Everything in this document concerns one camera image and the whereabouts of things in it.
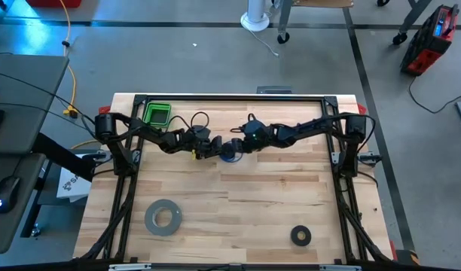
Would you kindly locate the red plastic bin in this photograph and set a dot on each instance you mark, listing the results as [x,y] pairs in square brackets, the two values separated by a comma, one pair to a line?
[53,3]

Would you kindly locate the white box with logo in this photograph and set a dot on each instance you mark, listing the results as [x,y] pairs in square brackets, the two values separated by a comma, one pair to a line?
[70,186]

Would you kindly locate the black tape roll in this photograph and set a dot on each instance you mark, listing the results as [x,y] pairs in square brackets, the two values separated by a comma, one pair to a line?
[293,235]

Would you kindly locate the red black tool case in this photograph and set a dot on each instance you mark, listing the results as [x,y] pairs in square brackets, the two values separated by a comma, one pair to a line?
[428,41]

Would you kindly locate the black aluminium rig frame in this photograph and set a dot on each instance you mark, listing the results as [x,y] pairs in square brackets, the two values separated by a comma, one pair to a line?
[298,98]

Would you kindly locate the grey desk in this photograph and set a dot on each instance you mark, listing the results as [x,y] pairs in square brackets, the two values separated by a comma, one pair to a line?
[23,94]

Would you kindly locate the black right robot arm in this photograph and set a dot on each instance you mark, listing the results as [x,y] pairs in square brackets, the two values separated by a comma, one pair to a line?
[317,125]

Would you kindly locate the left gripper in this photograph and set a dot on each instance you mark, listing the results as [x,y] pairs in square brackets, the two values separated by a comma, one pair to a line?
[198,141]

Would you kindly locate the wooden board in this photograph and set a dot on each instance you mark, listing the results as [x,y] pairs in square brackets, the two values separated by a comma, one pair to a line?
[324,3]

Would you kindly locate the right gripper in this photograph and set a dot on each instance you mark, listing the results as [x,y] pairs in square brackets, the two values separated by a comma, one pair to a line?
[245,143]

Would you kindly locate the white pedestal base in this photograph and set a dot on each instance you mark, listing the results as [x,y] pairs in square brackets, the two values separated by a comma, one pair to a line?
[255,20]

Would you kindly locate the grey cart leg with caster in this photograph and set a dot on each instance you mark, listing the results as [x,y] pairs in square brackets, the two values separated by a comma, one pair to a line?
[285,19]
[415,15]

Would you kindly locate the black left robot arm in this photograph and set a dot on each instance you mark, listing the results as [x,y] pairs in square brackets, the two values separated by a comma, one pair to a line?
[104,126]

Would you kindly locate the green plastic bin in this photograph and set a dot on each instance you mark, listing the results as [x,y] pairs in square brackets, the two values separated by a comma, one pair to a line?
[157,117]

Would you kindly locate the black computer mouse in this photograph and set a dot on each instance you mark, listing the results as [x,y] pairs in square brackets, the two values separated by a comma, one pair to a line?
[8,188]

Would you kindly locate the grey tape roll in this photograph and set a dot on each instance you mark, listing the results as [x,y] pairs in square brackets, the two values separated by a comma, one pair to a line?
[151,222]

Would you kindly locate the silver metal bracket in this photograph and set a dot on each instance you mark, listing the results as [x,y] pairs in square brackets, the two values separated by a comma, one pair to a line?
[129,267]
[339,268]

